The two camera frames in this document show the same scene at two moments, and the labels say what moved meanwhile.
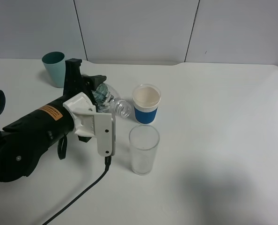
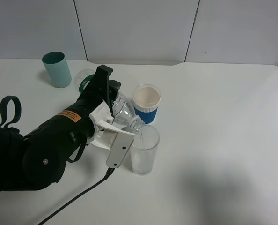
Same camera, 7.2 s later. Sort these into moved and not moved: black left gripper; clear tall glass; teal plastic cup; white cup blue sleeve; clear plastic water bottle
Moved: black left gripper; clear plastic water bottle
Not moved: teal plastic cup; white cup blue sleeve; clear tall glass
